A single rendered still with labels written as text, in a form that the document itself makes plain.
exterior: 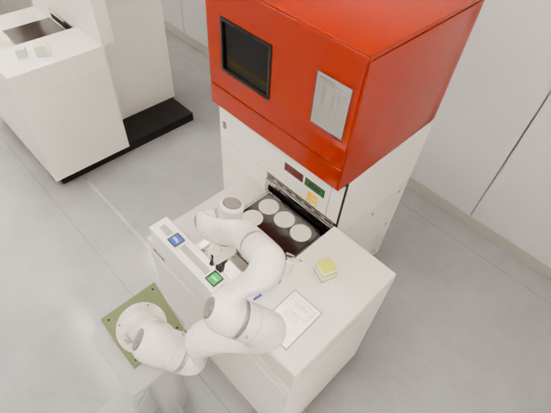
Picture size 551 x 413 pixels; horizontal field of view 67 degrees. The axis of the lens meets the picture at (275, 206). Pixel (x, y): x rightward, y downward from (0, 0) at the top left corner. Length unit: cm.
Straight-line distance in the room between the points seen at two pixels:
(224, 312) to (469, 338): 222
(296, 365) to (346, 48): 108
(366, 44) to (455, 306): 208
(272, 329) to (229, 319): 12
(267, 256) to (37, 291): 225
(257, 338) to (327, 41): 93
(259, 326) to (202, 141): 289
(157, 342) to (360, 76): 101
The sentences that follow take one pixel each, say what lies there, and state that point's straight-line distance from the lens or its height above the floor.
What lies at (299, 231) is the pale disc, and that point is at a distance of 196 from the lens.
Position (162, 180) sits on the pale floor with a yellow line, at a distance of 347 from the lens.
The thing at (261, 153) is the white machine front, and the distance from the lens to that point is 206.
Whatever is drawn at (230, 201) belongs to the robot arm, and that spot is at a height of 143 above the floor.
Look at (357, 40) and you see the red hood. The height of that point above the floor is 182.
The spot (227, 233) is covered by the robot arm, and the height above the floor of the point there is 145.
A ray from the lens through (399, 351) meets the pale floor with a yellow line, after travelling 278.
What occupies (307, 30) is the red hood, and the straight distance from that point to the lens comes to 148.
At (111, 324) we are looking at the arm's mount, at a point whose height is 97.
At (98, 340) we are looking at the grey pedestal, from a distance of 186.
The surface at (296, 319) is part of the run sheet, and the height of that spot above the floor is 97.
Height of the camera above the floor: 245
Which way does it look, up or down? 49 degrees down
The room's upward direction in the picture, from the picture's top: 5 degrees clockwise
